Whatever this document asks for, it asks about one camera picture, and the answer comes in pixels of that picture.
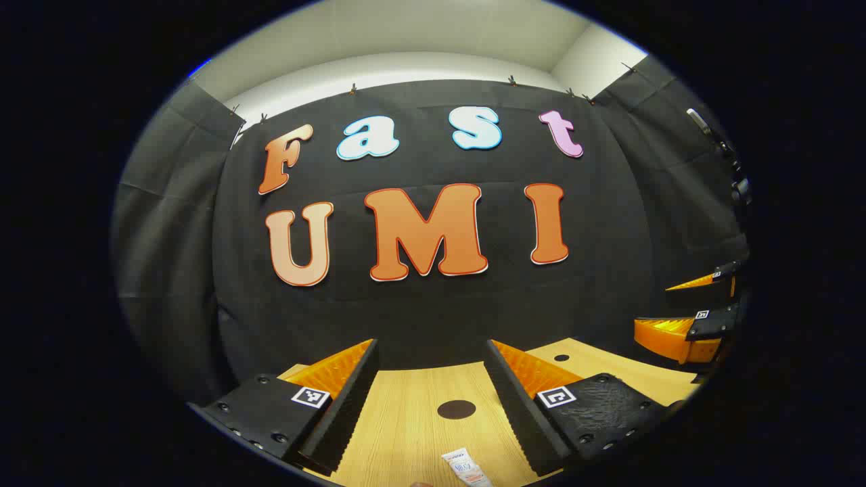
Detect wooden desktop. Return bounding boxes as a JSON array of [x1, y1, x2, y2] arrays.
[[277, 337, 704, 487]]

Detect black backdrop cloth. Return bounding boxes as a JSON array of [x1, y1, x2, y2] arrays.
[[213, 80, 654, 383]]

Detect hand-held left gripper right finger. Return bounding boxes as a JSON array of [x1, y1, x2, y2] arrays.
[[483, 338, 685, 478]]

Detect dark grey side curtain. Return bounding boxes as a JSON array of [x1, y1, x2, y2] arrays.
[[112, 81, 246, 403], [592, 55, 745, 319]]

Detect white toothpaste tube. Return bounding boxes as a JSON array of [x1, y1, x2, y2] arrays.
[[442, 448, 492, 487]]

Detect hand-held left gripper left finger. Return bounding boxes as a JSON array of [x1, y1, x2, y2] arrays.
[[188, 338, 380, 476]]

